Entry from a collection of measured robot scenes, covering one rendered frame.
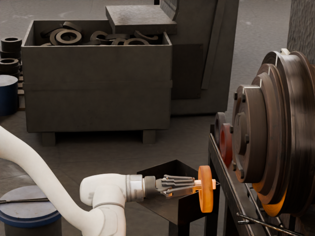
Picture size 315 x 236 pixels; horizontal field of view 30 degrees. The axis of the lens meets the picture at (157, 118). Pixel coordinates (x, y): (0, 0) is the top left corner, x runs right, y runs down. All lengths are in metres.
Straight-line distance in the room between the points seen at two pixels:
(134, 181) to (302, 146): 0.65
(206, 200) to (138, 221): 1.47
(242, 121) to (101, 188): 0.54
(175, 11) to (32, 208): 2.31
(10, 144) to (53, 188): 0.18
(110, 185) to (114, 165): 2.06
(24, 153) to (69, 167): 2.23
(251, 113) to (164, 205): 0.87
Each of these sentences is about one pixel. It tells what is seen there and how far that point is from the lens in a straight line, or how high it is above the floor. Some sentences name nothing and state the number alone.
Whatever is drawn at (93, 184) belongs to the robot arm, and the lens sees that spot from 1.93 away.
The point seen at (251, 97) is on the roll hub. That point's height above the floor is 1.24.
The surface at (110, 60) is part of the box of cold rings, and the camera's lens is 4.04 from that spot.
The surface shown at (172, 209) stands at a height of 0.60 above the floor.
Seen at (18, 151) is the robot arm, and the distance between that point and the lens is 1.74.
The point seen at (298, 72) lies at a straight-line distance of 1.57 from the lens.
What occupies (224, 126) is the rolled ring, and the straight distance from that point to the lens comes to 2.65.
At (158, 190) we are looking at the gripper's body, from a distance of 1.93.
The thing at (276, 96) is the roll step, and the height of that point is 1.27.
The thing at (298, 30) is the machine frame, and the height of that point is 1.33.
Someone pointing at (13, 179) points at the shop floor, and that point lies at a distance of 3.88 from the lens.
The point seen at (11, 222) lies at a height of 0.41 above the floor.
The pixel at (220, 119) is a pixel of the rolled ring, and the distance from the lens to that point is 2.80.
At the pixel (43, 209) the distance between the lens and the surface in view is 2.66.
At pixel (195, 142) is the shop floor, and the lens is 4.35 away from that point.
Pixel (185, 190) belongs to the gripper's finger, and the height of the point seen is 0.84.
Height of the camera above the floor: 1.78
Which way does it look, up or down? 22 degrees down
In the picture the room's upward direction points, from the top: 1 degrees clockwise
